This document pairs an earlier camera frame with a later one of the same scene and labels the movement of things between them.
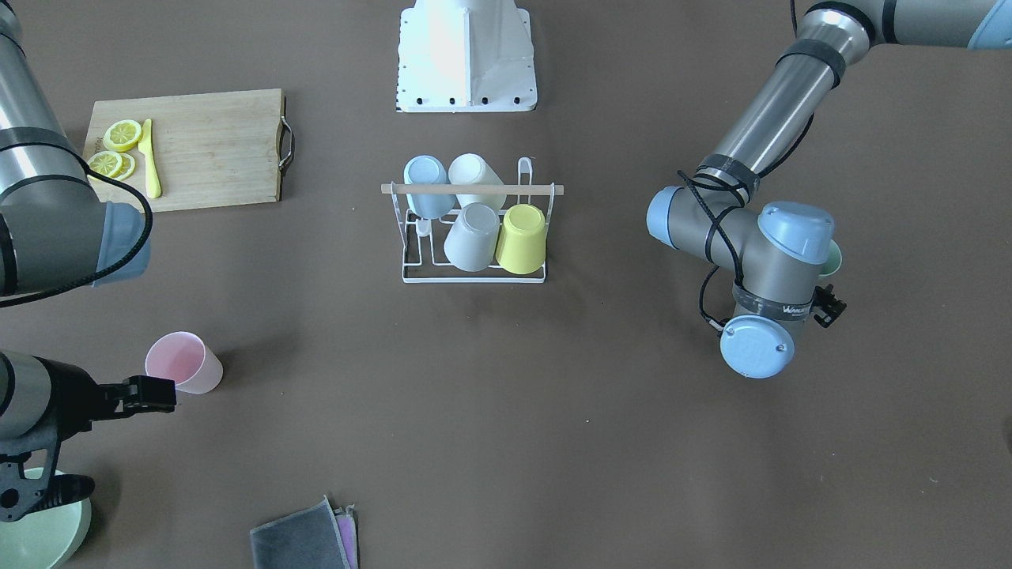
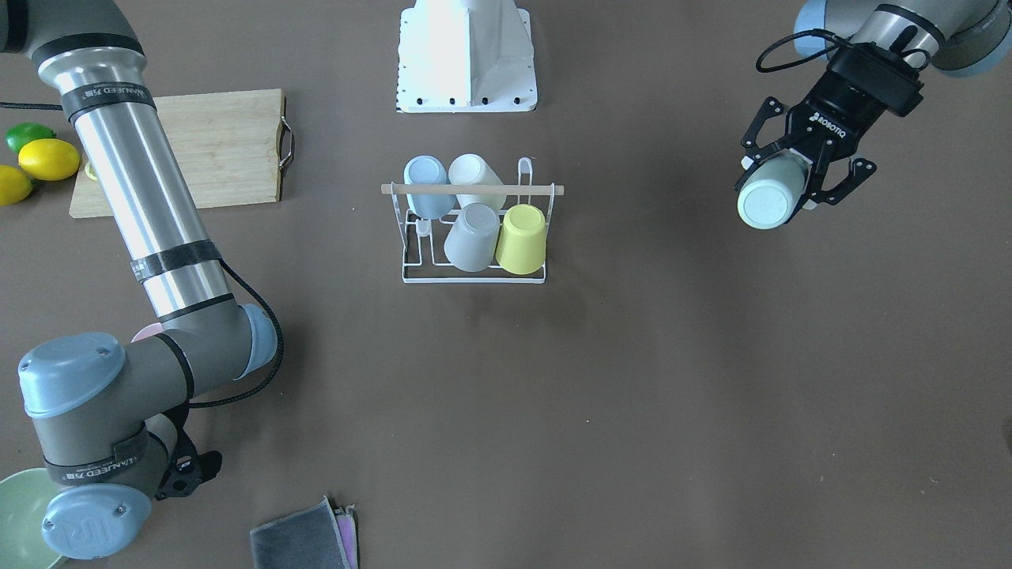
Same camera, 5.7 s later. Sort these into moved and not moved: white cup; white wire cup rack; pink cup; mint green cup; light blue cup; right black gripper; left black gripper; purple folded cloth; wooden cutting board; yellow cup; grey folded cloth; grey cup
Moved: mint green cup; pink cup; left black gripper; right black gripper
Not moved: grey folded cloth; white cup; white wire cup rack; purple folded cloth; grey cup; light blue cup; wooden cutting board; yellow cup
